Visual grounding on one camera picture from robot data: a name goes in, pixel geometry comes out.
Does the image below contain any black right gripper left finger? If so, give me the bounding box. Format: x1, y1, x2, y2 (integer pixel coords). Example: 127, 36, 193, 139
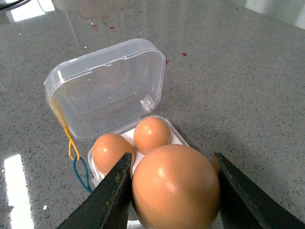
58, 153, 132, 229

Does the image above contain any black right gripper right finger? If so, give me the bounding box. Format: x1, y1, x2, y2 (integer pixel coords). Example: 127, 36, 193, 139
212, 153, 305, 229

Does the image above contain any brown egg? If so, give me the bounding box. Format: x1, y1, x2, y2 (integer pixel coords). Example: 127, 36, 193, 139
133, 117, 172, 155
92, 133, 136, 175
132, 145, 220, 229

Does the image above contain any clear plastic egg box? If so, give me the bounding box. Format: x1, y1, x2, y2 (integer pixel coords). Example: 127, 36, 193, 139
44, 38, 191, 229

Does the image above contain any brown egg in box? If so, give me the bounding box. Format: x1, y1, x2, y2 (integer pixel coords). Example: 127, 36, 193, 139
92, 133, 136, 175
133, 117, 172, 155

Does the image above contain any blue rubber band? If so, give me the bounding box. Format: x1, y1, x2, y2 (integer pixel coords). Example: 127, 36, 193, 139
72, 157, 93, 194

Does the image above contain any yellow rubber band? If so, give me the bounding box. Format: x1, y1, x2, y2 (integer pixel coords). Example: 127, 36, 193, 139
50, 98, 81, 160

